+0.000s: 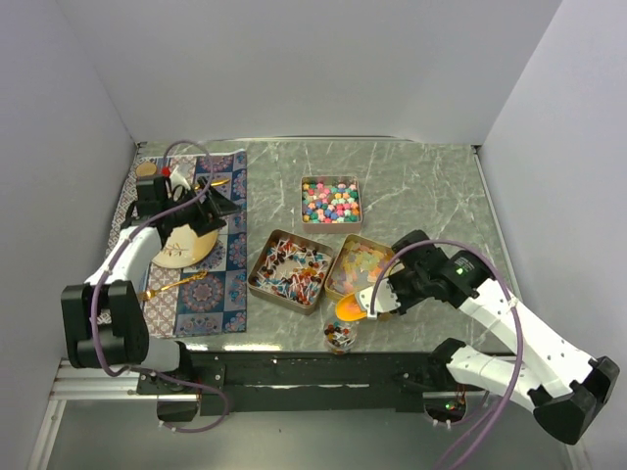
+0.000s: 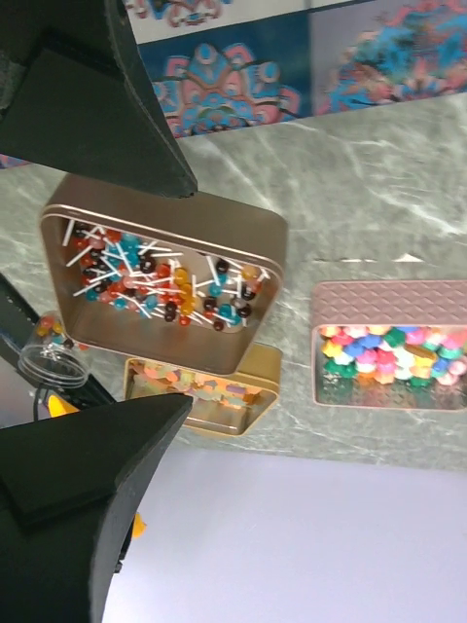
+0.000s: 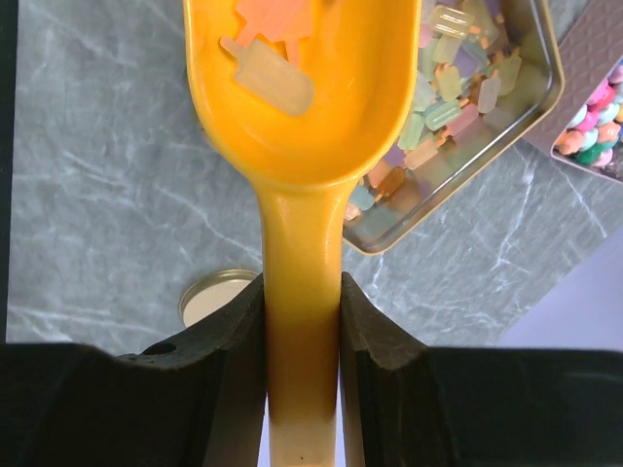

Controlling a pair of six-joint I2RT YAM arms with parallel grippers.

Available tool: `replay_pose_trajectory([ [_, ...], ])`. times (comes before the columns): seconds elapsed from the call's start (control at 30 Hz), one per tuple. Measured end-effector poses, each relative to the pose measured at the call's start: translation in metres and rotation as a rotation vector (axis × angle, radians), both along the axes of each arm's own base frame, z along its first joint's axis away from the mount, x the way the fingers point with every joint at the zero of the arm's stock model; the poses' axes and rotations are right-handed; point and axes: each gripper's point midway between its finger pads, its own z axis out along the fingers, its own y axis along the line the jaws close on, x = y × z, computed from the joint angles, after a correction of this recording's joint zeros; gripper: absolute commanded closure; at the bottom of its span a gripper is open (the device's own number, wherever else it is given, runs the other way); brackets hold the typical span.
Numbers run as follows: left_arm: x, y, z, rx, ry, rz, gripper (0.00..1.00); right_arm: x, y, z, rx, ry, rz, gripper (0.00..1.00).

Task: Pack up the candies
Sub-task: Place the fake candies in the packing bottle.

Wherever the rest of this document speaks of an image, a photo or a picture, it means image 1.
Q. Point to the gold fork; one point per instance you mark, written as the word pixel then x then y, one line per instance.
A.
pixel 150 294

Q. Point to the yellow plastic scoop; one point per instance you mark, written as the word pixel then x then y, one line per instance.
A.
pixel 363 306

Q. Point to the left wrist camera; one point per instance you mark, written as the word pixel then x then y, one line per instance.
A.
pixel 179 175

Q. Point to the orange cup with lid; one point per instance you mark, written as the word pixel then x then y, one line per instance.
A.
pixel 146 169

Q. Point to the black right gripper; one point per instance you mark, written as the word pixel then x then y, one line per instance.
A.
pixel 404 302

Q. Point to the pink tin of star candies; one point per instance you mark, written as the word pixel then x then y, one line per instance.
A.
pixel 331 204

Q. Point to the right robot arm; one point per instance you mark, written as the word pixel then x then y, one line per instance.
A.
pixel 565 388

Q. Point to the clear glass jar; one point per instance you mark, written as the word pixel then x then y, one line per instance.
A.
pixel 340 336

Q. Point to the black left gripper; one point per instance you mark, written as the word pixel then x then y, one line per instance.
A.
pixel 214 205

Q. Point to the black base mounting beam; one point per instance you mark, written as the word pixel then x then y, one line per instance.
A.
pixel 305 381

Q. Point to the aluminium rail frame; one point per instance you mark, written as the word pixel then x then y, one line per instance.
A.
pixel 105 329

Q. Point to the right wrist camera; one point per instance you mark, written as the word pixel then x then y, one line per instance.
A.
pixel 385 288

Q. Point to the yellow round plate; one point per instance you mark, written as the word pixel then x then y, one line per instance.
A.
pixel 184 248

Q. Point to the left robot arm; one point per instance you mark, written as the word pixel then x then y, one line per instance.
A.
pixel 103 319

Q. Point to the patterned mandala placemat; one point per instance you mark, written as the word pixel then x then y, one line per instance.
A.
pixel 217 303

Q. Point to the yellow tin of popsicle candies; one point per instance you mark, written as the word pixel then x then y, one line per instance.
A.
pixel 357 267

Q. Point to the gold knife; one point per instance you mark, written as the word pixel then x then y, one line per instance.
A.
pixel 214 183

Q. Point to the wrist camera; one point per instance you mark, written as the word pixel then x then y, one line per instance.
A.
pixel 385 288
pixel 179 175

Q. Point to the gold tin of lollipops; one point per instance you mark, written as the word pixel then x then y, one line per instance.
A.
pixel 290 271

